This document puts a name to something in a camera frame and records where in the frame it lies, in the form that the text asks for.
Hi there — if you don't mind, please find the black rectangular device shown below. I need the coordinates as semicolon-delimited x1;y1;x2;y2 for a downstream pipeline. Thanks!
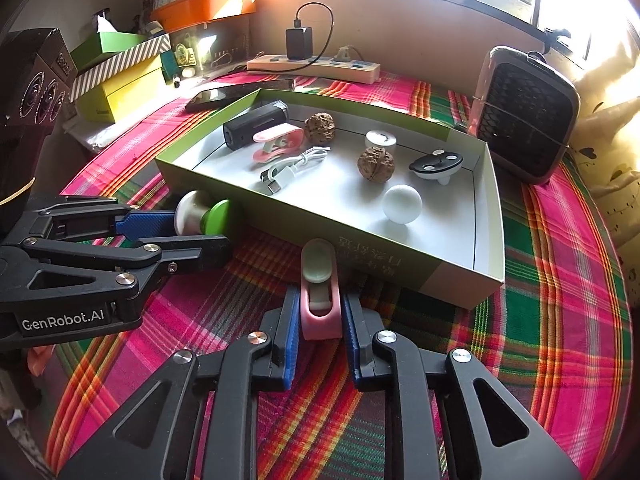
222;101;291;151

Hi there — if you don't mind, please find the grey space heater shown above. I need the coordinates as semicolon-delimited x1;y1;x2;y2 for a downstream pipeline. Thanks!
467;45;581;186

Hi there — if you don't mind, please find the white plastic sheet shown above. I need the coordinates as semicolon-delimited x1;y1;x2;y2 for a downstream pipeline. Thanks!
62;115;151;153

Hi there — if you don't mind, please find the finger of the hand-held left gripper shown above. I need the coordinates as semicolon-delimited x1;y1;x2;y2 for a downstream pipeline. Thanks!
17;234;233;305
37;195;178;241

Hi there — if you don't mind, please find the orange tray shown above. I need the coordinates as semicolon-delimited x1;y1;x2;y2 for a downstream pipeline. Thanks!
150;0;258;33

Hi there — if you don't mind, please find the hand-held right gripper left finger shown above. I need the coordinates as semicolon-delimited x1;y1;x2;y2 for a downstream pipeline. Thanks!
57;287;302;480

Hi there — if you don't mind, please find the green white spool-shaped knob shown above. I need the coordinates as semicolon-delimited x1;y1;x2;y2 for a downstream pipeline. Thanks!
174;190;233;236

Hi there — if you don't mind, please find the green printed card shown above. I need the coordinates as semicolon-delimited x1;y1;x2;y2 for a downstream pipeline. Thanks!
174;42;198;68

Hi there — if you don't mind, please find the black oval device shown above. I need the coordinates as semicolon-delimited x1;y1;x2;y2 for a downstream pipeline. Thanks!
409;150;465;186

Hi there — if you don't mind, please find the white round hook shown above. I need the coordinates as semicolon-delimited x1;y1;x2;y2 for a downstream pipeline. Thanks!
382;185;422;225

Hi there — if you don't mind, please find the green tissue box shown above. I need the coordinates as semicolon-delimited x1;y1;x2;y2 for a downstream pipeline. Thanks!
70;17;168;72

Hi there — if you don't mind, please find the yellow box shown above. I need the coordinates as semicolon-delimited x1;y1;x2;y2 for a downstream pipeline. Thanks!
75;55;166;123

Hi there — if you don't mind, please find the striped box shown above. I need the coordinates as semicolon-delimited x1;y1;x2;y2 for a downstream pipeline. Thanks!
69;35;172;103

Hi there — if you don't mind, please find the white usb cable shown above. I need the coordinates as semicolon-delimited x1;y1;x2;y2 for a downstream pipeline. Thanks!
259;146;332;196

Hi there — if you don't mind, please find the black charger cable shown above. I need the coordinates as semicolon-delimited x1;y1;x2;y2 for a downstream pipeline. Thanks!
292;1;335;63

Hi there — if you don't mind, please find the pink clip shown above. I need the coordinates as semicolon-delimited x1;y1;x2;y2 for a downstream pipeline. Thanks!
300;239;343;341
252;126;307;165

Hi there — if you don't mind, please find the person's left hand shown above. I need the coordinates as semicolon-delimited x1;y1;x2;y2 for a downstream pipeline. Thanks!
27;347;53;376

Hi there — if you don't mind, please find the green cardboard box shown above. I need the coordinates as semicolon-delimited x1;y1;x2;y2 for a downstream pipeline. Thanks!
155;88;506;309

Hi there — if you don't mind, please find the brown walnut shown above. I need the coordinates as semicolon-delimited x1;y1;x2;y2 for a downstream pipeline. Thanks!
357;146;396;182
304;112;337;145

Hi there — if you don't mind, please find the black remote control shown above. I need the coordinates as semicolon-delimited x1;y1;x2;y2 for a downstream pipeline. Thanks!
185;78;297;113

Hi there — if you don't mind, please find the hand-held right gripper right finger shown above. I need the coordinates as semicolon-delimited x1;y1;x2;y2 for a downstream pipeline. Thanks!
341;292;583;480

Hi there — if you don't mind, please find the cream heart-print curtain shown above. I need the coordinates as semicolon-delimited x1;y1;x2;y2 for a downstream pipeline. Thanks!
565;25;640;311

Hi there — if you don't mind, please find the white round cap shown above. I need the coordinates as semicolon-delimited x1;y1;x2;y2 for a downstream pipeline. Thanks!
365;130;397;161

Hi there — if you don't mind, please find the white power strip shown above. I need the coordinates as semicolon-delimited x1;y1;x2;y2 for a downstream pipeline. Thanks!
246;54;382;85

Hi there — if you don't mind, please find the black charger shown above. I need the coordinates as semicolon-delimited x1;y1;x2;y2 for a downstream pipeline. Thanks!
285;26;314;61

